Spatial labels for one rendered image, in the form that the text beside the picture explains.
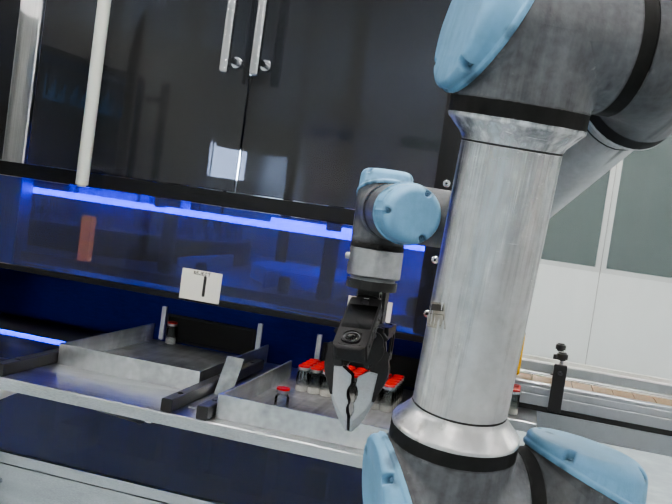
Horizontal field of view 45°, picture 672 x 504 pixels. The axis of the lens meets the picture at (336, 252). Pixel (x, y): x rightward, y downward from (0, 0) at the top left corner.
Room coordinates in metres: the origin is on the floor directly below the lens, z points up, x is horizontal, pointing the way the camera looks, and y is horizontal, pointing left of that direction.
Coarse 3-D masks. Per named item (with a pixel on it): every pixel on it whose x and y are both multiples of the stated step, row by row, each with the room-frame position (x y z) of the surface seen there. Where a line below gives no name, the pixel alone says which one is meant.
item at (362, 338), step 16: (352, 304) 1.10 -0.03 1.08; (368, 304) 1.09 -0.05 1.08; (352, 320) 1.06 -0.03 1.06; (368, 320) 1.06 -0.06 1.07; (336, 336) 1.03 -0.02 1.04; (352, 336) 1.02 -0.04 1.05; (368, 336) 1.03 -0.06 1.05; (336, 352) 1.02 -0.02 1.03; (352, 352) 1.01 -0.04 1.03; (368, 352) 1.03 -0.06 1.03
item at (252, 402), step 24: (240, 384) 1.25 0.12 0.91; (264, 384) 1.36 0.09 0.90; (288, 384) 1.44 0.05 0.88; (216, 408) 1.17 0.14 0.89; (240, 408) 1.16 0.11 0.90; (264, 408) 1.15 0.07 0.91; (288, 408) 1.14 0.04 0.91; (312, 408) 1.29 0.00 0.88; (288, 432) 1.14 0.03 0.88; (312, 432) 1.13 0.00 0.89; (336, 432) 1.12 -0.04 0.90; (360, 432) 1.11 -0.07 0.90
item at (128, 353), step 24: (96, 336) 1.47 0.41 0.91; (120, 336) 1.55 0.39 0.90; (144, 336) 1.65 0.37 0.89; (72, 360) 1.35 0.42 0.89; (96, 360) 1.34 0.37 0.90; (120, 360) 1.33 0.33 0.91; (144, 360) 1.32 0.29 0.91; (168, 360) 1.50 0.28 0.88; (192, 360) 1.53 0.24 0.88; (216, 360) 1.56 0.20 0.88; (264, 360) 1.61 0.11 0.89; (168, 384) 1.31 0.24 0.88; (192, 384) 1.30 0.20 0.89
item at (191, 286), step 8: (184, 272) 1.59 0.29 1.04; (192, 272) 1.58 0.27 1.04; (200, 272) 1.58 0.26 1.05; (208, 272) 1.58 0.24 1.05; (184, 280) 1.59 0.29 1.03; (192, 280) 1.58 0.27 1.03; (200, 280) 1.58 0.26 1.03; (208, 280) 1.58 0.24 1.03; (216, 280) 1.57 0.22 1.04; (184, 288) 1.59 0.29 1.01; (192, 288) 1.58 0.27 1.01; (200, 288) 1.58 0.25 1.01; (208, 288) 1.58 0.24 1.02; (216, 288) 1.57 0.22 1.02; (184, 296) 1.59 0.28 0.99; (192, 296) 1.58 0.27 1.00; (200, 296) 1.58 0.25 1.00; (208, 296) 1.57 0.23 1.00; (216, 296) 1.57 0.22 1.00
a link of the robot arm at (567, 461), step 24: (528, 432) 0.76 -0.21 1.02; (552, 432) 0.78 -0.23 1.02; (528, 456) 0.73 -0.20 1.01; (552, 456) 0.72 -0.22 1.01; (576, 456) 0.71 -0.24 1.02; (600, 456) 0.72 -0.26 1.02; (624, 456) 0.76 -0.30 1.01; (552, 480) 0.71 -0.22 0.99; (576, 480) 0.70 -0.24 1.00; (600, 480) 0.70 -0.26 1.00; (624, 480) 0.70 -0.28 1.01
